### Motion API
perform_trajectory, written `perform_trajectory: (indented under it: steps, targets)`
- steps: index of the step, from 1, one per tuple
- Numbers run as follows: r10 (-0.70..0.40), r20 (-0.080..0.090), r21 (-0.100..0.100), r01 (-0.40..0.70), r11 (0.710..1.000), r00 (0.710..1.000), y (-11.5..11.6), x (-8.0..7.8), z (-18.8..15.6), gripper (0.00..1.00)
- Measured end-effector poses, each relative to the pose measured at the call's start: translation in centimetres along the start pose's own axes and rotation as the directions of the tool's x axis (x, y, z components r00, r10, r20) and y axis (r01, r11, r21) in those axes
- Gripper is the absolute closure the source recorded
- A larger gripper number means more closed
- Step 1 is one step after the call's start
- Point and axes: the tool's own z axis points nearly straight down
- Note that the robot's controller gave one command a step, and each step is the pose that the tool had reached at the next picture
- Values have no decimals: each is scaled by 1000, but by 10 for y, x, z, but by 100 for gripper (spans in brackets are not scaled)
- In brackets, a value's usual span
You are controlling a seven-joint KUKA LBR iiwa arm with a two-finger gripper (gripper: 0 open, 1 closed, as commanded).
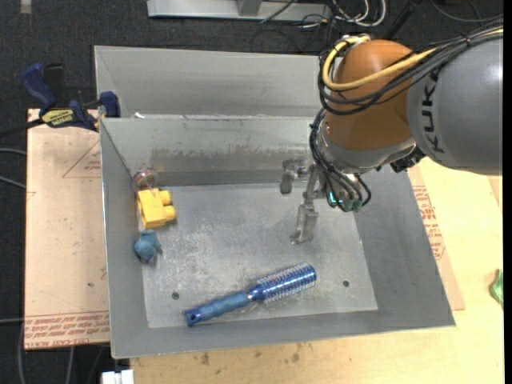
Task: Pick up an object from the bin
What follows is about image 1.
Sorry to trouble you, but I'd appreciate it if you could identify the blue hairbrush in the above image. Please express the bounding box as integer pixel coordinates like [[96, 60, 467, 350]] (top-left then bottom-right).
[[183, 262, 318, 328]]

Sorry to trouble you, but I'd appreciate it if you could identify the yellow toy block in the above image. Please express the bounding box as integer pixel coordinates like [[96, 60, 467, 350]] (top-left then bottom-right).
[[137, 187, 178, 230]]

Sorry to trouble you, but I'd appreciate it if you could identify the pale green plastic thing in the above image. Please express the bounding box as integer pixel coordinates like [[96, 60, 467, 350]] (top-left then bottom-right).
[[489, 269, 504, 308]]

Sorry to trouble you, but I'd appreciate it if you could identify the blue toy elephant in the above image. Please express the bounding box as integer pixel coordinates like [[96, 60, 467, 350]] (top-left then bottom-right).
[[133, 230, 163, 266]]

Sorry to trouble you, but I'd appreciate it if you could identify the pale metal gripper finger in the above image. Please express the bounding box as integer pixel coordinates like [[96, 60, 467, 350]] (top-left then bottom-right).
[[289, 202, 321, 246], [279, 157, 310, 195]]

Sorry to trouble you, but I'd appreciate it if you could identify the brown cardboard board, red print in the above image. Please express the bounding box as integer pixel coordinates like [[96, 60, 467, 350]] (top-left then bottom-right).
[[23, 108, 467, 351]]

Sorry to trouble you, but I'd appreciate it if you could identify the grey metal bin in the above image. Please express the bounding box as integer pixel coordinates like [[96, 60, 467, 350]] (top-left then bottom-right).
[[94, 45, 457, 360]]

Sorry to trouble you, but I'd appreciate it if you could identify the small clear glass thing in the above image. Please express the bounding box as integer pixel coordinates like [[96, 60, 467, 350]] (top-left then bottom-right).
[[131, 167, 158, 192]]

